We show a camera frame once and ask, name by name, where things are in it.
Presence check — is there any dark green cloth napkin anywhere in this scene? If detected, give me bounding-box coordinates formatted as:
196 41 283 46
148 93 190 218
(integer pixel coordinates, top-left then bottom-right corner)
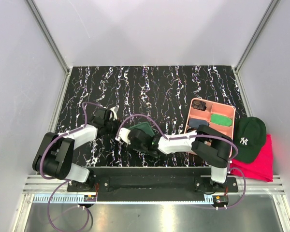
128 122 155 152

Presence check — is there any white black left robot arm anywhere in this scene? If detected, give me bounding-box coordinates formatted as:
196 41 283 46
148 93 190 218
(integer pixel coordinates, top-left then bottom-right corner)
32 107 120 191

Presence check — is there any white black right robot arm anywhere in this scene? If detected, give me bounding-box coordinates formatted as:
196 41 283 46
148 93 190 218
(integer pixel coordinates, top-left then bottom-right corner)
121 125 238 192

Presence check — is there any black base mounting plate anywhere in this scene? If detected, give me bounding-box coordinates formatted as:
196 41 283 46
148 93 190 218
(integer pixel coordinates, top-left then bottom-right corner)
67 166 239 203

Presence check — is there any grey-blue rolled towel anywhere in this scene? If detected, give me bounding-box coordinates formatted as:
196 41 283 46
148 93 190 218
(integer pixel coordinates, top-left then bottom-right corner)
188 118 209 129

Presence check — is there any dark paisley rolled tie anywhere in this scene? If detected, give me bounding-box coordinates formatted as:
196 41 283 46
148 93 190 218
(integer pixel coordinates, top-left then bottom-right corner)
191 100 206 111

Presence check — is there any pink divided organizer box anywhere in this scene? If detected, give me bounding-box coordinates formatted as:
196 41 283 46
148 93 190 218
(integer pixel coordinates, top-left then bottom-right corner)
183 98 236 157

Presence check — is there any bright green rolled cloth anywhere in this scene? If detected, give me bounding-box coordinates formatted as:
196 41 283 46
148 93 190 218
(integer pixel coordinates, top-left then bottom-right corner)
210 114 232 127

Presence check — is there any dark green baseball cap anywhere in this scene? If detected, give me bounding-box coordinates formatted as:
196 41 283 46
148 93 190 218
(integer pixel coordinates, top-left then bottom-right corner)
233 116 267 164

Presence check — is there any red folded cloth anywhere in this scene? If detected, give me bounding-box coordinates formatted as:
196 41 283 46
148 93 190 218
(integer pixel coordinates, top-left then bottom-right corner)
231 134 274 182

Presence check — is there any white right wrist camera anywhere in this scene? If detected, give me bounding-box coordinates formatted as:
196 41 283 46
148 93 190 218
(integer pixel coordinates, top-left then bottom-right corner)
115 128 131 145

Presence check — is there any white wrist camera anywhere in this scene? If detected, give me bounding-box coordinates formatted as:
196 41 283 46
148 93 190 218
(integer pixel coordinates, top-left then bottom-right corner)
110 106 118 120
115 128 131 145

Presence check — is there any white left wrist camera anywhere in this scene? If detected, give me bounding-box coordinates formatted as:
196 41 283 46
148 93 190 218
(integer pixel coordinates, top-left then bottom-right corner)
110 106 118 120

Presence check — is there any aluminium frame rail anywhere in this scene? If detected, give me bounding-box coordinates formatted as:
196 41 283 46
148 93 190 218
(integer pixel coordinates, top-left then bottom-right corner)
26 0 72 73

